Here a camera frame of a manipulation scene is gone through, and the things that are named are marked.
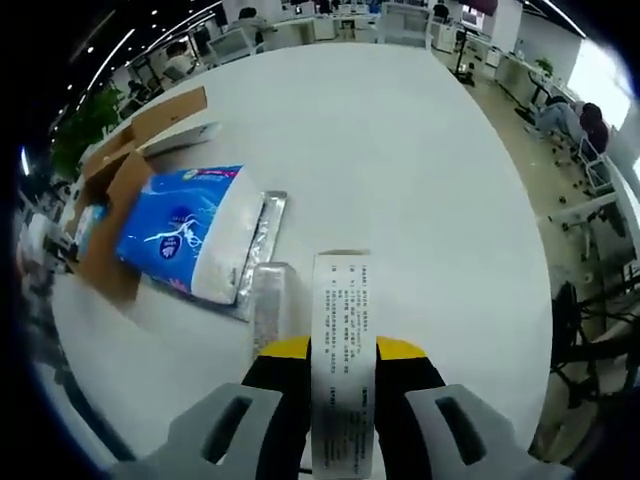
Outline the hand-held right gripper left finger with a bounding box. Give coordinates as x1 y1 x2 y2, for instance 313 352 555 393
164 335 314 480

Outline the foil pouch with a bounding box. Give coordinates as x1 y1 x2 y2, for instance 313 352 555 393
232 189 289 321

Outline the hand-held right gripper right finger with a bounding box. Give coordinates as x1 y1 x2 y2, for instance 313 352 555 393
375 336 531 480

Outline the blue soft tissue pack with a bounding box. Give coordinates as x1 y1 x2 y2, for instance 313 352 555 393
114 163 266 306

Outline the black tripod stand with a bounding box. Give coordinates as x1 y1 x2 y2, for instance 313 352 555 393
549 279 640 401

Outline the white desk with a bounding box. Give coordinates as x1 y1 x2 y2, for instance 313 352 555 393
584 154 640 251

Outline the wall screen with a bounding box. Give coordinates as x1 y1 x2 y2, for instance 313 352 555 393
459 3 489 31

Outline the white office chair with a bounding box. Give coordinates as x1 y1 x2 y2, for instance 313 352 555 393
207 27 256 66
379 2 432 49

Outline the white medicine box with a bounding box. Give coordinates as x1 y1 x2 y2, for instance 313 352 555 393
312 248 379 476

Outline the black rolling stand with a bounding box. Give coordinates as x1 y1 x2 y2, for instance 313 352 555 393
447 29 479 86

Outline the brown cardboard shoe box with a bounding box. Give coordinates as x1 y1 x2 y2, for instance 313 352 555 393
64 85 209 304

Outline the light blue wet wipes pack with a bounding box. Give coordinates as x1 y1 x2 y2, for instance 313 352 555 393
72 202 109 251

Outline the potted green plant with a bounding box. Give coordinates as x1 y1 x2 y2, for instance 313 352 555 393
49 84 126 176

